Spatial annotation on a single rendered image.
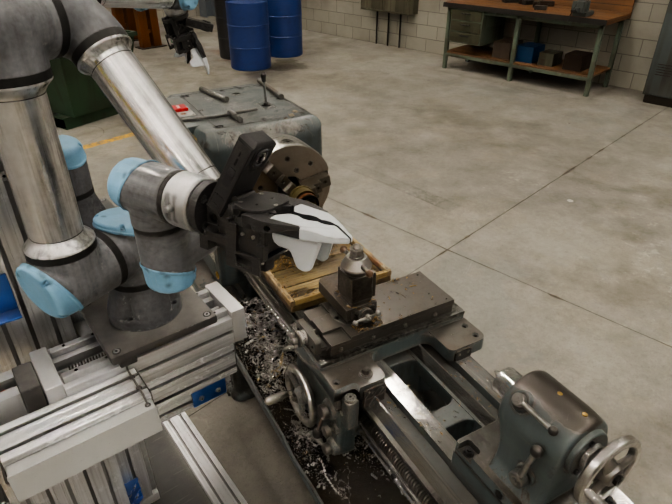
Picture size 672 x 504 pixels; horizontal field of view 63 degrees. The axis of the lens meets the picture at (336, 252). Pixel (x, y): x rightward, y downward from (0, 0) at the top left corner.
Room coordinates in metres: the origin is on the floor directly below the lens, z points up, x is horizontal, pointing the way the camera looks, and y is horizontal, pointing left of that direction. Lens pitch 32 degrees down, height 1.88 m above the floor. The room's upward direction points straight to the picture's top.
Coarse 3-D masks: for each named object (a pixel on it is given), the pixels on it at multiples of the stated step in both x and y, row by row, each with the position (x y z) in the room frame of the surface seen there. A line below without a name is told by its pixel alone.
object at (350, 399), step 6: (348, 396) 0.95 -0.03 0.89; (354, 396) 0.95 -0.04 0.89; (342, 402) 0.95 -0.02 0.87; (348, 402) 0.93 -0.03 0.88; (354, 402) 0.94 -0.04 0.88; (342, 408) 0.95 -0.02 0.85; (348, 408) 0.93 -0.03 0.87; (354, 408) 0.93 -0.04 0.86; (342, 414) 0.94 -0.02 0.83; (348, 414) 0.93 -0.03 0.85; (354, 414) 0.93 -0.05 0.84; (342, 420) 0.95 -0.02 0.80; (348, 420) 0.93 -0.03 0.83; (354, 420) 0.93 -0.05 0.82; (348, 426) 0.93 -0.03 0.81; (354, 426) 0.93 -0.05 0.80
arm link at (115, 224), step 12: (96, 216) 0.93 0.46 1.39; (108, 216) 0.92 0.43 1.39; (120, 216) 0.93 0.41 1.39; (96, 228) 0.89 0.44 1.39; (108, 228) 0.88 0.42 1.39; (120, 228) 0.89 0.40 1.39; (132, 228) 0.89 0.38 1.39; (108, 240) 0.86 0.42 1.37; (120, 240) 0.88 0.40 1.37; (132, 240) 0.88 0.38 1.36; (120, 252) 0.86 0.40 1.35; (132, 252) 0.87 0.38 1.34; (120, 264) 0.85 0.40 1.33; (132, 264) 0.86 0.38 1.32; (132, 276) 0.87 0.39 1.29
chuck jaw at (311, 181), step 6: (318, 174) 1.76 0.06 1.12; (324, 174) 1.75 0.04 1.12; (300, 180) 1.73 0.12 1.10; (306, 180) 1.73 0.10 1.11; (312, 180) 1.72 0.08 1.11; (318, 180) 1.71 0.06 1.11; (324, 180) 1.73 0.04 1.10; (312, 186) 1.68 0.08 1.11; (318, 186) 1.70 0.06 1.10; (324, 186) 1.73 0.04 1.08; (318, 192) 1.70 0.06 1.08
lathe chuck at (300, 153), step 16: (288, 144) 1.72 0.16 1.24; (304, 144) 1.77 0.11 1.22; (272, 160) 1.68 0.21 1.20; (288, 160) 1.71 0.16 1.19; (304, 160) 1.74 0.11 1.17; (320, 160) 1.77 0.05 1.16; (288, 176) 1.71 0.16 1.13; (304, 176) 1.74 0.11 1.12; (256, 192) 1.65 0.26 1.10; (320, 192) 1.77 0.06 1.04
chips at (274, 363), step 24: (264, 312) 1.66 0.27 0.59; (264, 336) 1.56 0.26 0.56; (288, 336) 1.52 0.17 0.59; (264, 360) 1.40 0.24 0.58; (288, 360) 1.39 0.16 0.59; (264, 384) 1.32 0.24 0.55; (288, 408) 1.20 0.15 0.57; (288, 432) 1.13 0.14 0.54; (312, 456) 1.04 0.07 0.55; (336, 456) 1.05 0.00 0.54; (360, 456) 1.05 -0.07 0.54; (312, 480) 0.97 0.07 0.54; (336, 480) 0.97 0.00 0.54; (360, 480) 0.97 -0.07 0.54; (384, 480) 0.97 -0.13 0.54
